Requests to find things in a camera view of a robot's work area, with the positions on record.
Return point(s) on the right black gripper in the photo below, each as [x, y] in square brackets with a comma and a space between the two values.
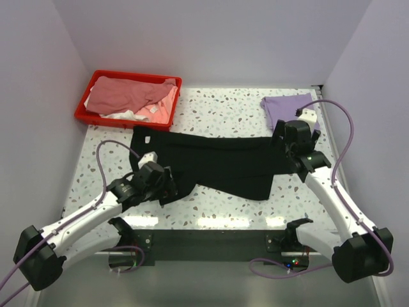
[279, 131]

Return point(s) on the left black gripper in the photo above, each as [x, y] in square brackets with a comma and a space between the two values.
[165, 189]

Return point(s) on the black t shirt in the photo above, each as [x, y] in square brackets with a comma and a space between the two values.
[243, 167]

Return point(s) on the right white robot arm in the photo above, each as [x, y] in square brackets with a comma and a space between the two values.
[358, 248]

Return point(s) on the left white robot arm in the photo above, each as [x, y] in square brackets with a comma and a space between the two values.
[42, 255]

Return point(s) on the folded lavender t shirt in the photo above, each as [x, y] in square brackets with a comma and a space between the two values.
[283, 107]

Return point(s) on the light pink t shirt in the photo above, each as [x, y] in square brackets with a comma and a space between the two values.
[159, 112]

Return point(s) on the red plastic bin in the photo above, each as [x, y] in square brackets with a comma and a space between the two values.
[90, 118]

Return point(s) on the dusty pink t shirt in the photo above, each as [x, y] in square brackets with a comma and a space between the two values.
[147, 93]

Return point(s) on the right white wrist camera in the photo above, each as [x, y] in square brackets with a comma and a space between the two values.
[307, 115]

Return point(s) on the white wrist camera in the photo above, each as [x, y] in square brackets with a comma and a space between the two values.
[148, 161]
[307, 115]

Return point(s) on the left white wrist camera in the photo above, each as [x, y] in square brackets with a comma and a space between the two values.
[148, 161]

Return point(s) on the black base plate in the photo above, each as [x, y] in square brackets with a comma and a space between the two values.
[211, 246]

